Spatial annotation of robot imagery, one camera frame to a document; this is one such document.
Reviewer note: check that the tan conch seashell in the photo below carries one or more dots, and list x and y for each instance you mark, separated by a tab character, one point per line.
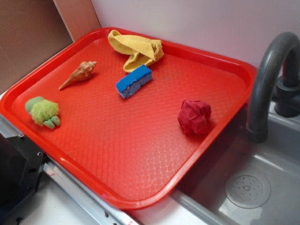
82	73

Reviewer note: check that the aluminium frame rail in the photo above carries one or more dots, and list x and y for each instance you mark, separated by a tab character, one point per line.
62	200

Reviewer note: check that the yellow cloth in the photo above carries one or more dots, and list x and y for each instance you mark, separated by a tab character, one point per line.
141	50

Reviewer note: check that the green fuzzy plush toy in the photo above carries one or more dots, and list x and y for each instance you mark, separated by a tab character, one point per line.
43	112

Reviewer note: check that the crumpled red paper ball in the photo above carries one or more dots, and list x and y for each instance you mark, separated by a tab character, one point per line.
194	116

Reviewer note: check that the red plastic tray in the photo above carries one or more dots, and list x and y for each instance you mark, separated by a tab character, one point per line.
131	152

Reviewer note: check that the brown cardboard panel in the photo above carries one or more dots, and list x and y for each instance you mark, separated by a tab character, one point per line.
32	31

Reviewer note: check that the blue sponge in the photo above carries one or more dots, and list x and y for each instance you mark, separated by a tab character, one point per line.
132	82

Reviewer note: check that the grey toy faucet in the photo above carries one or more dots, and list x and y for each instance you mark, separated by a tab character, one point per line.
278	80

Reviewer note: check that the grey plastic sink basin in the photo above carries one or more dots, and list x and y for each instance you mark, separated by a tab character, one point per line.
237	182

